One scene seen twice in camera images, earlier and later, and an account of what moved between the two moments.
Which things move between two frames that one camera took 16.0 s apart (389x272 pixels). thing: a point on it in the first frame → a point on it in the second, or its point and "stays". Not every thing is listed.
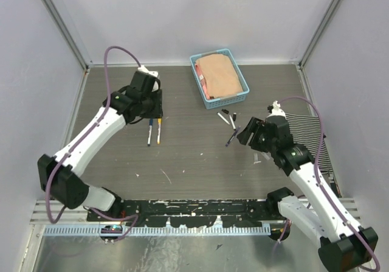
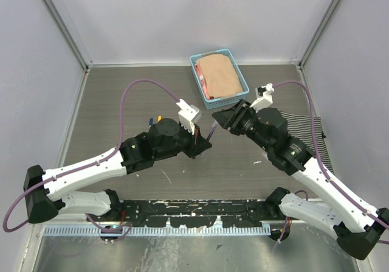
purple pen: (233, 136) → (212, 131)
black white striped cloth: (306, 130) stays
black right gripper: (255, 125) → (230, 118)
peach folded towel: (218, 76) stays
